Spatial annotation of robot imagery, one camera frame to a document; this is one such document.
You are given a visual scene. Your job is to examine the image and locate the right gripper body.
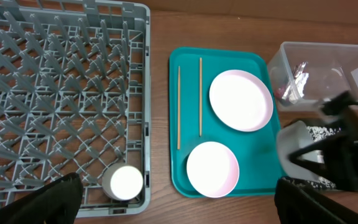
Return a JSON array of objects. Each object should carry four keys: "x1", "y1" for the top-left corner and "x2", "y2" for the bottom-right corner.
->
[{"x1": 321, "y1": 91, "x2": 358, "y2": 191}]

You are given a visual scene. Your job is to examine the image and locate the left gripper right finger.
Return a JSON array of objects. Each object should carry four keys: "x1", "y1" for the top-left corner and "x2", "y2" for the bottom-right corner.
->
[{"x1": 274, "y1": 179, "x2": 358, "y2": 224}]

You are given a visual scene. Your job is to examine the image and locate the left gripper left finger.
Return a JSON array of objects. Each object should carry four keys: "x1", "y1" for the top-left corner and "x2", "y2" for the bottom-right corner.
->
[{"x1": 0, "y1": 172, "x2": 84, "y2": 224}]

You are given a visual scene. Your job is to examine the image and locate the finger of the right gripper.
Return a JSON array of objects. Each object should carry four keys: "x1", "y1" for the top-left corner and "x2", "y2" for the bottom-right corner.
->
[{"x1": 288, "y1": 134, "x2": 347, "y2": 164}]

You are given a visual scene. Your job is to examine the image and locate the white rice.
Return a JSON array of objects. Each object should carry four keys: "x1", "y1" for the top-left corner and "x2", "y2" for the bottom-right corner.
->
[{"x1": 305, "y1": 124, "x2": 358, "y2": 190}]

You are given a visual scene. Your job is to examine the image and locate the grey bowl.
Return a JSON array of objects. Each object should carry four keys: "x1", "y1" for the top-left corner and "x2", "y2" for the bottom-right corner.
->
[{"x1": 276, "y1": 121, "x2": 319, "y2": 182}]

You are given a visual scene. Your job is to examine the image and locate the white cup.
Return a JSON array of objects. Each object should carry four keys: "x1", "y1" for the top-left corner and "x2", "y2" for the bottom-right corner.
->
[{"x1": 102, "y1": 163, "x2": 144, "y2": 201}]

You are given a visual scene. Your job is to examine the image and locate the red snack wrapper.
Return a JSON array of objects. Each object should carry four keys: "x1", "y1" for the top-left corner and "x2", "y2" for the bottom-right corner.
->
[{"x1": 274, "y1": 62, "x2": 309, "y2": 106}]

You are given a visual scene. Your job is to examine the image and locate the small white plate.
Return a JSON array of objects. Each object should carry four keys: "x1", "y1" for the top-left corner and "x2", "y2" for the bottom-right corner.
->
[{"x1": 186, "y1": 141, "x2": 240, "y2": 198}]

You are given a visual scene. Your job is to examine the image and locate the wooden chopstick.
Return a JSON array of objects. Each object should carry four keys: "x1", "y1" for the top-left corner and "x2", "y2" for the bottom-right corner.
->
[
  {"x1": 177, "y1": 66, "x2": 181, "y2": 150},
  {"x1": 199, "y1": 57, "x2": 203, "y2": 137}
]

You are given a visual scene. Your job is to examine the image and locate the black waste tray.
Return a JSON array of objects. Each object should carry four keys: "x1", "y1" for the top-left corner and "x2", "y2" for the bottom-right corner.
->
[{"x1": 277, "y1": 118, "x2": 342, "y2": 191}]

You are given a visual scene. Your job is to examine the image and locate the clear plastic bin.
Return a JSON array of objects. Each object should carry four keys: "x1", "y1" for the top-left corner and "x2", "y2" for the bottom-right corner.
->
[{"x1": 267, "y1": 42, "x2": 358, "y2": 111}]

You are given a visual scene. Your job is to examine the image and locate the large white plate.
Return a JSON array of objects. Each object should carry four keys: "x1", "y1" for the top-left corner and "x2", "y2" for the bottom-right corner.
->
[{"x1": 209, "y1": 70, "x2": 273, "y2": 132}]

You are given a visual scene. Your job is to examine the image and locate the grey dish rack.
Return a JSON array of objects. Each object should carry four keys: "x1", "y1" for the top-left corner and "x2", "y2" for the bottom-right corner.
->
[{"x1": 0, "y1": 0, "x2": 151, "y2": 217}]

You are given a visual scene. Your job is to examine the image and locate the teal serving tray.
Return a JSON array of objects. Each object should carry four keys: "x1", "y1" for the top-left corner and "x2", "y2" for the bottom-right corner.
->
[{"x1": 169, "y1": 47, "x2": 285, "y2": 198}]

